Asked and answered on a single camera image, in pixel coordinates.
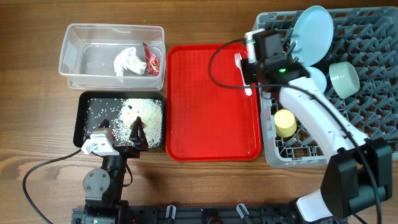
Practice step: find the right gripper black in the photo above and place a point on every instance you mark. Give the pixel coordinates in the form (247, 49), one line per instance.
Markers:
(274, 59)

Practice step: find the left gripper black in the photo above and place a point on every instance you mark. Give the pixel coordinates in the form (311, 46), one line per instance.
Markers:
(140, 141)

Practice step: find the rice food waste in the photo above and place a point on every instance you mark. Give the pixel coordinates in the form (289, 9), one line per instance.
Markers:
(121, 113)

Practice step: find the pink plastic fork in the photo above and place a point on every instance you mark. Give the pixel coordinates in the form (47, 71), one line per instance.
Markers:
(238, 58)

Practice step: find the yellow plastic cup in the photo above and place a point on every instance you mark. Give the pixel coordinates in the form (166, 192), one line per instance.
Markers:
(285, 123)

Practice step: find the small light blue bowl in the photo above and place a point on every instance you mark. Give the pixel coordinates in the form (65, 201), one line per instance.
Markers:
(318, 77)

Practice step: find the large light blue plate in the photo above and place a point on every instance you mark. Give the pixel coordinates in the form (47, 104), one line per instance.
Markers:
(312, 35)

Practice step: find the red snack wrapper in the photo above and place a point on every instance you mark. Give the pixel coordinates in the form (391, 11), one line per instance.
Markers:
(152, 61)

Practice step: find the white napkin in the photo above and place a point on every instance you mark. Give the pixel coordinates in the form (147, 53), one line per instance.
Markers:
(128, 60)

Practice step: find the green plastic bowl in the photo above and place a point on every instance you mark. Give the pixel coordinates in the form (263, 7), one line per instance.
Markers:
(344, 79)

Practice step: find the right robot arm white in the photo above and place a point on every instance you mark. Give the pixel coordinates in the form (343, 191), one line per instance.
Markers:
(359, 170)

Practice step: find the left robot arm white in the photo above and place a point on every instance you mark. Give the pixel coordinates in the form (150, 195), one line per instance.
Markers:
(103, 187)

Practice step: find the black waste tray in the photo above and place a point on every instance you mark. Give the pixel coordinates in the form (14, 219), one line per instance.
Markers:
(79, 139)

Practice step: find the grey dishwasher rack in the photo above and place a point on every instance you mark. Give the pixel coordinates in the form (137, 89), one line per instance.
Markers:
(367, 39)

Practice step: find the red plastic tray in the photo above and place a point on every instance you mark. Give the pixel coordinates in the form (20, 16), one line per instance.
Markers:
(205, 122)

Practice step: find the clear plastic bin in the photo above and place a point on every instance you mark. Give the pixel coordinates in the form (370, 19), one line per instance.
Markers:
(88, 52)

